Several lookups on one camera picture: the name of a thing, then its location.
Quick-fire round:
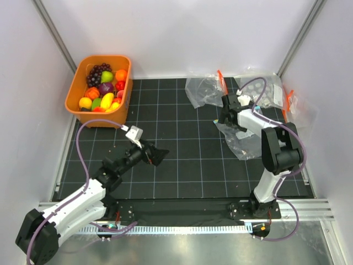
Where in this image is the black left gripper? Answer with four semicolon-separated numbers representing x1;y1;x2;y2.
117;139;168;176

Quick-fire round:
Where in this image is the clear blue-zip bag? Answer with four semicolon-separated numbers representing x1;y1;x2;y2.
213;119;261;161

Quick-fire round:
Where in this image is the red apple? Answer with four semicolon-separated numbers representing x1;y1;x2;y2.
115;81;126;91

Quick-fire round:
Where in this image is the purple onion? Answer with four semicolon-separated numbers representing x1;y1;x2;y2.
98;82;115;96

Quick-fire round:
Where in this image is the orange fruit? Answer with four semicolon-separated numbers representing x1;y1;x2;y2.
115;69;127;81

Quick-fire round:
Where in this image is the orange plastic basket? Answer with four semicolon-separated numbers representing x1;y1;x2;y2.
65;55;132;128

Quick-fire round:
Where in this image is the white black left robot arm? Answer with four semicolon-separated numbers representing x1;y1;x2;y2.
15;140;169;264

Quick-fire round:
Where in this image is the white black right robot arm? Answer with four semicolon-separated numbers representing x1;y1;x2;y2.
218;93;304;219

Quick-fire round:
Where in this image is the clear orange-zip bag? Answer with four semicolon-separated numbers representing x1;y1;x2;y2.
185;70;228;109
282;86;319;130

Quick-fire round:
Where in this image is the clear bag with white pieces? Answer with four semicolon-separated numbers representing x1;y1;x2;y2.
233;67;285;109

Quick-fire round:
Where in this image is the clear orange-zip bag far right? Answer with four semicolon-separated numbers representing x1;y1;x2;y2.
282;86;319;130

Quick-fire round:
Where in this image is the black grid mat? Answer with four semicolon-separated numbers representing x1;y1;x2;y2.
52;78;314;200

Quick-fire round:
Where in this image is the yellow pear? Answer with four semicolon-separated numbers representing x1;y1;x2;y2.
105;102;120;113

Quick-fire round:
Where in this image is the pink peach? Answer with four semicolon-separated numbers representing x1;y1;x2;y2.
116;90;124;98

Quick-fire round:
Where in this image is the yellow mango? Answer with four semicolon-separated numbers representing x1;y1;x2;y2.
100;92;114;110

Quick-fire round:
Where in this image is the red orange tomato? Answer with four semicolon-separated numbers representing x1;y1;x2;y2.
93;107;106;113

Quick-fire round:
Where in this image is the green pepper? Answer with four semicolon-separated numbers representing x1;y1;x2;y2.
91;98;101;111

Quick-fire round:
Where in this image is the yellow orange lemon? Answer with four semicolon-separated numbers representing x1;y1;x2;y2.
79;97;92;109

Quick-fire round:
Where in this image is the orange pumpkin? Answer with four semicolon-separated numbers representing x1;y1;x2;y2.
84;87;100;100

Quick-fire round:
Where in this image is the green pear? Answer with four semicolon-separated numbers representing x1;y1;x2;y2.
101;71;114;83

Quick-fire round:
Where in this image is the purple grape bunch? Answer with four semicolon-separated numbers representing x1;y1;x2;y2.
86;63;111;88

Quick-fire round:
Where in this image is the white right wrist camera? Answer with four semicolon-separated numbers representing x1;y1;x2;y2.
236;89;251;107

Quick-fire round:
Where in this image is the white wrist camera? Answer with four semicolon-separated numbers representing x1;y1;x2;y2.
125;126;143;148
236;89;251;107

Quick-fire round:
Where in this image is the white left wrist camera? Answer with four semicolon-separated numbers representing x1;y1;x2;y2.
125;126;143;148

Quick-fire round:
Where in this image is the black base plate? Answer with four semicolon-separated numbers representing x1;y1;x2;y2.
103;197;281;222

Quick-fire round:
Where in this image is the aluminium front rail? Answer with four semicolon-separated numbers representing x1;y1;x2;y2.
38;197;336;221

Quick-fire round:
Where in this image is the right aluminium frame post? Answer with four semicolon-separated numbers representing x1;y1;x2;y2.
277;0;327;78

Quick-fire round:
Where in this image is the aluminium frame post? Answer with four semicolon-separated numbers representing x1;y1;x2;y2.
32;0;77;73
277;0;327;78

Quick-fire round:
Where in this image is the left aluminium frame post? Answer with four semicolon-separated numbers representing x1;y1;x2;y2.
32;0;77;73

